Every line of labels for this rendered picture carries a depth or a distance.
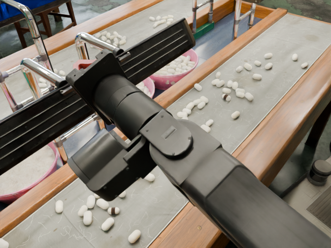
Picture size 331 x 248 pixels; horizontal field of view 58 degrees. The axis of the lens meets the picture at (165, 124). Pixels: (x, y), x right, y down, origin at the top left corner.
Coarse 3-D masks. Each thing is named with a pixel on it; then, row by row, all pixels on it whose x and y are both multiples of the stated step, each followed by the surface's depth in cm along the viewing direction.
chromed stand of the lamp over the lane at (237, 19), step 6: (240, 0) 128; (240, 6) 130; (252, 6) 142; (252, 12) 143; (234, 18) 134; (240, 18) 137; (252, 18) 145; (234, 24) 136; (252, 24) 148; (234, 30) 138; (234, 36) 140
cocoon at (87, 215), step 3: (84, 213) 77; (87, 213) 76; (90, 213) 77; (84, 216) 76; (87, 216) 76; (90, 216) 76; (84, 219) 75; (87, 219) 75; (90, 219) 76; (84, 222) 75; (87, 222) 75; (90, 222) 75
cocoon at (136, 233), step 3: (135, 231) 72; (138, 231) 73; (132, 234) 72; (135, 234) 72; (138, 234) 72; (129, 237) 72; (132, 237) 71; (135, 237) 72; (138, 237) 72; (129, 240) 71; (132, 240) 71; (135, 240) 72
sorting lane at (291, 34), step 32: (288, 32) 147; (320, 32) 146; (224, 64) 128; (288, 64) 126; (192, 96) 113; (256, 96) 112; (224, 128) 100; (64, 192) 84; (128, 192) 83; (160, 192) 83; (32, 224) 77; (64, 224) 77; (96, 224) 76; (128, 224) 76; (160, 224) 76
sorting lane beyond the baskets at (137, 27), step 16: (176, 0) 182; (144, 16) 167; (160, 16) 166; (176, 16) 166; (112, 32) 154; (128, 32) 154; (144, 32) 153; (96, 48) 143; (64, 64) 133; (16, 80) 126; (0, 96) 118; (16, 96) 117; (0, 112) 111
